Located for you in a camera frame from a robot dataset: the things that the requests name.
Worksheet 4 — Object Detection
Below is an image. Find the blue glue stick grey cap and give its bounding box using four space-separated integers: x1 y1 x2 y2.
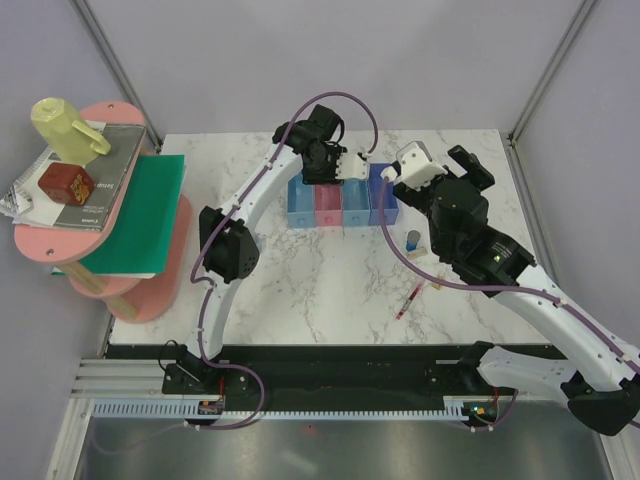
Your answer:
405 230 421 252

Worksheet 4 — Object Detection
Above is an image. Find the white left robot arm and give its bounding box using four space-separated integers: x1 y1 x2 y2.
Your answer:
184 105 347 393

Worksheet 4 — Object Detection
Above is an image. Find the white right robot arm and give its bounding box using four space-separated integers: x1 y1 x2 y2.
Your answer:
377 168 639 436

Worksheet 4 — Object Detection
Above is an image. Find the pink drawer box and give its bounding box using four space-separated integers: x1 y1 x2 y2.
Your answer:
314 185 342 227

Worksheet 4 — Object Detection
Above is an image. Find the white eraser stick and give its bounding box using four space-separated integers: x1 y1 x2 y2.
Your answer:
406 247 429 259

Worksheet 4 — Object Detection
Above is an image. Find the light blue drawer box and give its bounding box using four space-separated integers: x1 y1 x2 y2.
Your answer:
286 174 316 229

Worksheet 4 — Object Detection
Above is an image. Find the purple drawer box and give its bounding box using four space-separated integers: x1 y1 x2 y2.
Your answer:
367 163 399 226

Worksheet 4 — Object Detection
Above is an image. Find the teal blue drawer box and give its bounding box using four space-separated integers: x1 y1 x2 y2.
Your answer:
341 179 371 227

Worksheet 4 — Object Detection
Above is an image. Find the red pen right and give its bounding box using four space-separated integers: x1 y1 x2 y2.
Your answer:
395 281 425 320

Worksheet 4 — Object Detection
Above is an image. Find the green folder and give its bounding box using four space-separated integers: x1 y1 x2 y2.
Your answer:
79 155 185 279

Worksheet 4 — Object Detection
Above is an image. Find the grey manual book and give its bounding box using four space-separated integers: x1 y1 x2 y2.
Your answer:
53 121 146 231

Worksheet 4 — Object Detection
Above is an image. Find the pink tiered shelf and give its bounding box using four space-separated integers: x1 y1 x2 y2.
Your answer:
13 101 194 324

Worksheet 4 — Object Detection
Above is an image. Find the red cube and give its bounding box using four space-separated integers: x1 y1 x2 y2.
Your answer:
38 162 95 206

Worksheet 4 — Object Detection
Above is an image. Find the yellow mug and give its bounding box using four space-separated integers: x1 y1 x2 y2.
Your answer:
30 97 111 166

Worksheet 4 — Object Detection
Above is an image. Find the spiral notebook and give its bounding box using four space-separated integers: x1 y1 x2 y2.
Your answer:
1 147 61 228

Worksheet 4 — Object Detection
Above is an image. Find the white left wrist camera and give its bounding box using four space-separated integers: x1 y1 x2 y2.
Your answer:
336 153 370 181

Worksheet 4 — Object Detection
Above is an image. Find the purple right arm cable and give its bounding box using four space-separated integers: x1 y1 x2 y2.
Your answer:
378 172 640 434

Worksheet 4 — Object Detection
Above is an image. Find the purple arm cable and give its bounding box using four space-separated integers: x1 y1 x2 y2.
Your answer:
189 92 379 430
378 172 640 434

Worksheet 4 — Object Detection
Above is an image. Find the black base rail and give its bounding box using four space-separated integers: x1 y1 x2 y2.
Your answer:
106 341 513 412

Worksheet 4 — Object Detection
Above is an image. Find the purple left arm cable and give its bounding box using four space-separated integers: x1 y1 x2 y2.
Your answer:
189 92 379 430

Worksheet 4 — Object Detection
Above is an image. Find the white cable duct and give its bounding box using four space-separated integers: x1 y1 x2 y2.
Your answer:
93 397 474 421

